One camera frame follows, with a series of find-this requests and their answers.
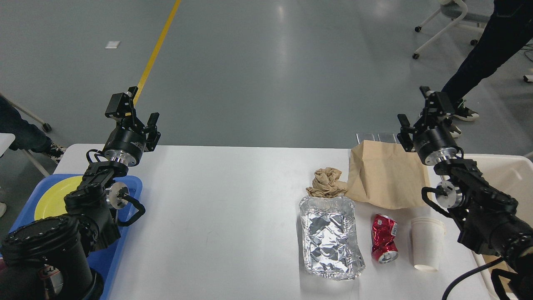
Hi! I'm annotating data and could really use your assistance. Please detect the person leg dark trousers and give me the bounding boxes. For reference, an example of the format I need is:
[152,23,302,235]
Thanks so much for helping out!
[0,95,66,164]

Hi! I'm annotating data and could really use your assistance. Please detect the beige plastic bin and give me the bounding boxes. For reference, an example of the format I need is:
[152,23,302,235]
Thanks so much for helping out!
[446,154,533,300]

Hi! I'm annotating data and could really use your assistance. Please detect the crushed red soda can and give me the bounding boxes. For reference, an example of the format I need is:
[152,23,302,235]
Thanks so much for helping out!
[371,213,399,264]

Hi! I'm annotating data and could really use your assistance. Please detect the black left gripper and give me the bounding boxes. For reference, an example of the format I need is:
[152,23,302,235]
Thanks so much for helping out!
[102,87,161,167]

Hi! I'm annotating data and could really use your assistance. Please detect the yellow plastic plate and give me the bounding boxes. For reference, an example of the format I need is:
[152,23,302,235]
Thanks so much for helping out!
[34,174,82,220]

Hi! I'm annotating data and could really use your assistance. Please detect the aluminium foil tray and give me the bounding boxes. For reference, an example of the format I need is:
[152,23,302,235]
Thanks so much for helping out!
[299,196,366,281]

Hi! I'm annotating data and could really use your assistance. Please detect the brown paper bag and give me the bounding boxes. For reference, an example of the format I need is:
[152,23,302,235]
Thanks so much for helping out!
[344,140,430,210]

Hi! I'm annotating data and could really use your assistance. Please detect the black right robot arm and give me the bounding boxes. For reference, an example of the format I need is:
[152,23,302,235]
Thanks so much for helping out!
[397,87,533,300]

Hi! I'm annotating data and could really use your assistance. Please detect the crumpled brown paper ball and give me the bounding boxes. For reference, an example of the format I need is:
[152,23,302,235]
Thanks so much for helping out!
[305,167,348,199]

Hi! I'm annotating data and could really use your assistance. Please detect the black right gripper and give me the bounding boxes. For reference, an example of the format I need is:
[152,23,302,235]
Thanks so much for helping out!
[397,86,459,166]

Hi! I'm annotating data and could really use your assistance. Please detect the grey office chair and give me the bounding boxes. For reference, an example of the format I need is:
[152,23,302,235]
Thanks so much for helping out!
[411,0,494,60]

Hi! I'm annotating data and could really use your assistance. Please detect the person in dark trousers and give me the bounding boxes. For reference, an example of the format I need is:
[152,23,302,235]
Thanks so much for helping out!
[441,0,533,122]

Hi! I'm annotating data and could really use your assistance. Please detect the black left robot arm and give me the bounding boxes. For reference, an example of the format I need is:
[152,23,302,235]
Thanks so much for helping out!
[1,87,161,300]

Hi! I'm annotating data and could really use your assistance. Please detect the white paper cup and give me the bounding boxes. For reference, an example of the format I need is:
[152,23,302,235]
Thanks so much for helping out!
[411,217,446,272]

